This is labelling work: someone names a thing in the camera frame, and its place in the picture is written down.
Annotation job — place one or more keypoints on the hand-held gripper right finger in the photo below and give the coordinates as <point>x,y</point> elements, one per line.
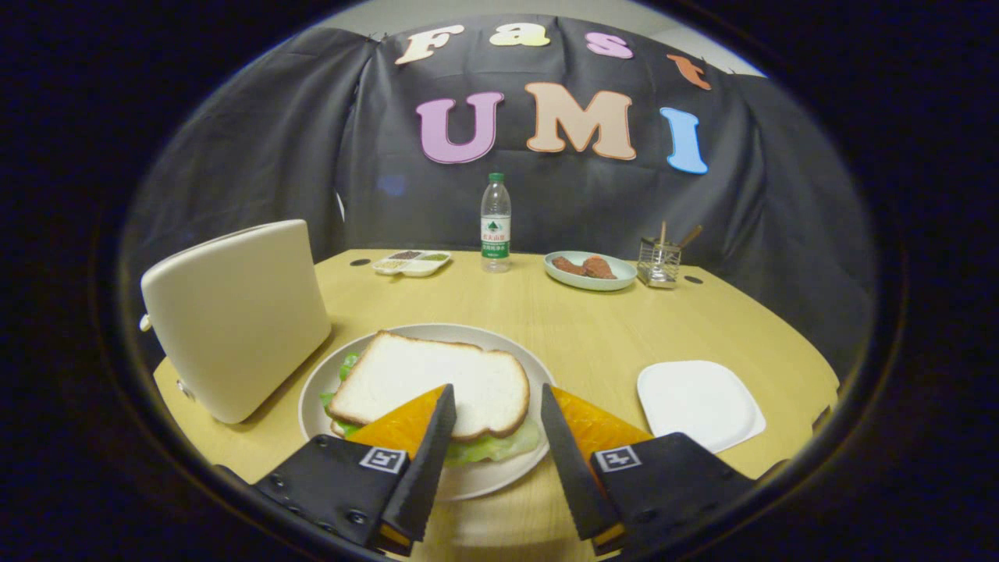
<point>574,468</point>

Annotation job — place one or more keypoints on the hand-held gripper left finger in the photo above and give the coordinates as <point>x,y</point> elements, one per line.
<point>425,468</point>

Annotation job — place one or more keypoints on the green lettuce leaf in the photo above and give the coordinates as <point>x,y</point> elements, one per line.
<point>492,449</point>

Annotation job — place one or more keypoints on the toasted white bread slice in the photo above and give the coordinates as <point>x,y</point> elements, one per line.
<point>421,371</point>

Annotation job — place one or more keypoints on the white round plate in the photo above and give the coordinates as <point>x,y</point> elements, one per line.
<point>484,478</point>

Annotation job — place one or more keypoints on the white square plate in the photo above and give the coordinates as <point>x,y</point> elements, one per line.
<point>698,402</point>

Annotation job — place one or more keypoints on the pale green round plate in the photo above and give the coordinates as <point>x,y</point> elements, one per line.
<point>593,284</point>

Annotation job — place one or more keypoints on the brown meat patty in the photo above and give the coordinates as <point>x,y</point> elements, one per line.
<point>599,268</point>
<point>568,266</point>

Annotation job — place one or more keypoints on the white divided seasoning tray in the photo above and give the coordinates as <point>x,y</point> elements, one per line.
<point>412,264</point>

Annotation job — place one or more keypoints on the clear glass utensil holder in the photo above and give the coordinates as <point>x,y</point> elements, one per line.
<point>658,267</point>

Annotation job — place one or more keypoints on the white toaster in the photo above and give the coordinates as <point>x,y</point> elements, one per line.
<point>234,320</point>

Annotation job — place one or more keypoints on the clear plastic water bottle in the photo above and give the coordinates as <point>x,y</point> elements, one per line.
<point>495,226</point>

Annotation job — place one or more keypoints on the black backdrop cloth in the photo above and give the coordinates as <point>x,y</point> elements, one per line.
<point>257,156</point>

